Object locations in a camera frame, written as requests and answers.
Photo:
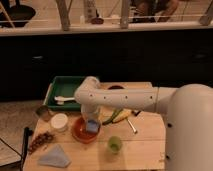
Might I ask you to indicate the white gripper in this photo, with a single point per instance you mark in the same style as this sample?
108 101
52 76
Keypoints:
90 112

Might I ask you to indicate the blue sponge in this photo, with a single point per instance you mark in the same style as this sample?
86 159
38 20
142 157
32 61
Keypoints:
92 126

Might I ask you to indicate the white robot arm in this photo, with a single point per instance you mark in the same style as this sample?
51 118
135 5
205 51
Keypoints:
188 111

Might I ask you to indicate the red bowl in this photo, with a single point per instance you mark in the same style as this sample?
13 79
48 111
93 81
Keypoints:
80 133

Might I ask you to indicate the corn cob toy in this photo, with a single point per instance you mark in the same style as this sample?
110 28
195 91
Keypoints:
117 116

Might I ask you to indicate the white brush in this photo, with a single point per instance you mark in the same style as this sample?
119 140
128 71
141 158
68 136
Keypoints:
61 100

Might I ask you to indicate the white round container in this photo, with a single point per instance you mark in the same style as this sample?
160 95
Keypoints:
59 122

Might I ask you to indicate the dark red plate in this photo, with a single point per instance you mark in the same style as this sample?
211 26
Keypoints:
115 87

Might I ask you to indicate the green tray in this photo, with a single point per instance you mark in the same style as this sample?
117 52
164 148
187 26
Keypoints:
63 86

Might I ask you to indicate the green plastic cup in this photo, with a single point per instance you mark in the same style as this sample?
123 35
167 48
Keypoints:
114 144

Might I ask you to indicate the silver metal utensil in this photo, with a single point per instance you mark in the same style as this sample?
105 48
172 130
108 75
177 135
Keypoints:
132 126

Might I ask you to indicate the small metal cup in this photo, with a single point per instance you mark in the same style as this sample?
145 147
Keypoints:
43 113

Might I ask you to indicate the brown grape bunch toy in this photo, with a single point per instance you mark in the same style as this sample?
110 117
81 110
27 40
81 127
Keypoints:
40 140

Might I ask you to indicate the blue folded cloth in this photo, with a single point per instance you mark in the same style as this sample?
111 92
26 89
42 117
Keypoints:
55 157

